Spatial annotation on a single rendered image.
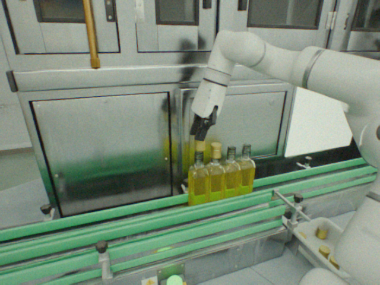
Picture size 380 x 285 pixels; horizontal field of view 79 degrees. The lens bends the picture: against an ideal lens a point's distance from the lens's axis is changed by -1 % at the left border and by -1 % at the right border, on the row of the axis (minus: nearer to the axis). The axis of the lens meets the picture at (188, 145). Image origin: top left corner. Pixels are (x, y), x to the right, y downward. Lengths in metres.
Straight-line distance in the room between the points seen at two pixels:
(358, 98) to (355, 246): 0.25
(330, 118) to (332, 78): 0.72
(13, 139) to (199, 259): 3.68
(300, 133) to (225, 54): 0.61
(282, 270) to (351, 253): 0.50
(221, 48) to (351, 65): 0.30
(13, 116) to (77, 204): 3.19
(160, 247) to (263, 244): 0.35
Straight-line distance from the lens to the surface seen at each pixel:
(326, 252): 0.97
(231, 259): 0.84
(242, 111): 0.91
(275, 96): 0.98
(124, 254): 0.70
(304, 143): 1.17
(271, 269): 0.94
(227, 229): 0.77
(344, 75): 0.51
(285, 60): 0.66
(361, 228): 0.47
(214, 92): 0.64
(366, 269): 0.47
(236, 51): 0.60
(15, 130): 4.11
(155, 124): 0.83
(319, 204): 1.12
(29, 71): 0.77
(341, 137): 1.34
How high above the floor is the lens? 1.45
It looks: 24 degrees down
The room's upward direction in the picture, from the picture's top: straight up
